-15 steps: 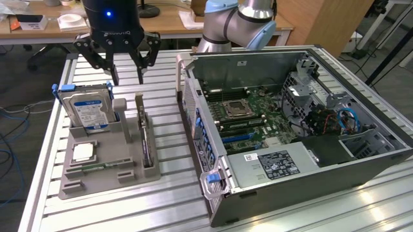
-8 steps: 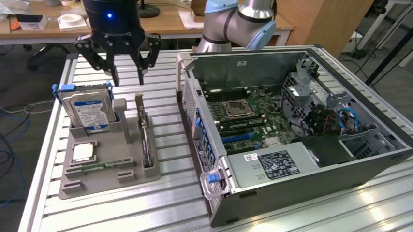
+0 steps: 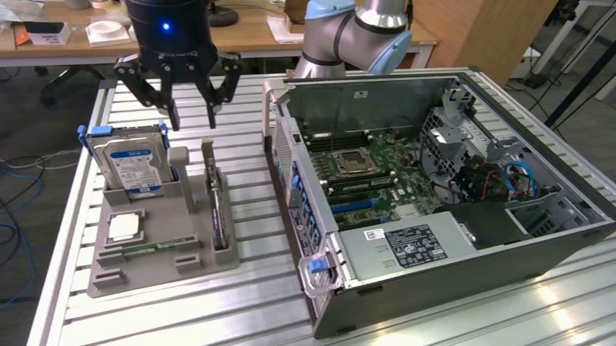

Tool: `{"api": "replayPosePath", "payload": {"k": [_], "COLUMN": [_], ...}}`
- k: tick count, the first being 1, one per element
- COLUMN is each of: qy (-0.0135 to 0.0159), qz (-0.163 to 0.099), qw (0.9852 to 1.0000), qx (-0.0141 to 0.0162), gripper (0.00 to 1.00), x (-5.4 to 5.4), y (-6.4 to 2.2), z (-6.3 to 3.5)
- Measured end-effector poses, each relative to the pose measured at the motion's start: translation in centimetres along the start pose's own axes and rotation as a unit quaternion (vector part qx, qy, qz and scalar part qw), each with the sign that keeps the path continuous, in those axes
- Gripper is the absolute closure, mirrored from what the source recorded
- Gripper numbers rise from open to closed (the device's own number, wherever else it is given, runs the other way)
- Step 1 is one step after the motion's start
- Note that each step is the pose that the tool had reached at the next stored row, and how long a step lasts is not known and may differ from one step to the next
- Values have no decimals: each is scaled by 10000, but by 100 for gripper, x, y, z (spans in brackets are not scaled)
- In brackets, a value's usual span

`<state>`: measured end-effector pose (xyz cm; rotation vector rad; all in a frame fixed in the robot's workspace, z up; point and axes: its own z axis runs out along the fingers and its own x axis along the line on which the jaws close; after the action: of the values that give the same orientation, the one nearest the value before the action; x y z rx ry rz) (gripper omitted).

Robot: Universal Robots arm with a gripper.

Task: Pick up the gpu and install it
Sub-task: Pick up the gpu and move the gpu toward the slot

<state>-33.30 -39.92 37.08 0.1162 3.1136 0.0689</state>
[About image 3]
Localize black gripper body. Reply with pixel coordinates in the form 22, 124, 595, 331
123, 0, 221, 84

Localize green graphics card black cooler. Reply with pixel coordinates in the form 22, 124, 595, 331
200, 136, 232, 250

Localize white box with round hole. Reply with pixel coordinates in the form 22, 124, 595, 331
85, 19, 133, 48

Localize black round lamp base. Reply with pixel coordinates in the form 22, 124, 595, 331
208, 3, 241, 28

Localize wooden desk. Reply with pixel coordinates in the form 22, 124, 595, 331
0, 0, 181, 79
177, 0, 440, 79

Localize white paper sheets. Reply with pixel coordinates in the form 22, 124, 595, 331
266, 16, 308, 45

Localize hard disk in blue caddy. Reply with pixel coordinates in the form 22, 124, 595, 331
77, 120, 176, 200

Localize black office chair base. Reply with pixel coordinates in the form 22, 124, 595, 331
38, 64, 110, 106

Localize white box with black lid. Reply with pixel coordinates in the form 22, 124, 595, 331
23, 20, 74, 47

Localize brown cardboard box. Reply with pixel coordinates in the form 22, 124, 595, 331
282, 0, 309, 25

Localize clear plastic bag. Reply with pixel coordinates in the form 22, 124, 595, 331
0, 0, 47, 23

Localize metal CPU socket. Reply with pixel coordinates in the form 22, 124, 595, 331
335, 149, 380, 177

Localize grey parts rack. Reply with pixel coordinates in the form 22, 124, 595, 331
86, 146, 242, 298

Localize silver CPU chip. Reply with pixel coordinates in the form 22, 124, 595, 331
109, 214, 145, 243

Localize black expansion slot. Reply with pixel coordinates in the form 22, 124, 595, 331
329, 190, 371, 205

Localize blue expansion slot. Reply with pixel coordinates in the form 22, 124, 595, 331
331, 199, 376, 214

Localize green RAM stick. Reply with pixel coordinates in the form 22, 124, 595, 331
122, 241, 178, 256

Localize green motherboard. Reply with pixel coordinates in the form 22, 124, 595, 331
301, 125, 450, 231

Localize silver chipset heatsink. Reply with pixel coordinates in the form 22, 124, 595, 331
393, 204, 425, 220

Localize blue case latch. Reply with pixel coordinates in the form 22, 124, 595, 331
308, 258, 329, 278

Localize grey power supply unit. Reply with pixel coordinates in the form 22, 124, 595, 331
340, 210, 478, 282

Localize black floor box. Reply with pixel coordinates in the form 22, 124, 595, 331
522, 74, 548, 90

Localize white desk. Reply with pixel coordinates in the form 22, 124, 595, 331
528, 0, 616, 73

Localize open grey PC case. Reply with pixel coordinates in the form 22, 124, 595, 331
262, 66, 616, 340

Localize black slanted stand pole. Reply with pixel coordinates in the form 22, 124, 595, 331
543, 0, 616, 128

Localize white floor cable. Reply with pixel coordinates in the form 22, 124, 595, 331
5, 149, 82, 170

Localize blue floor cable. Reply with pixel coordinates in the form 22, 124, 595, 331
0, 164, 46, 311

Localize blue disk wire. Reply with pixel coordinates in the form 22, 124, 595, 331
502, 161, 539, 200

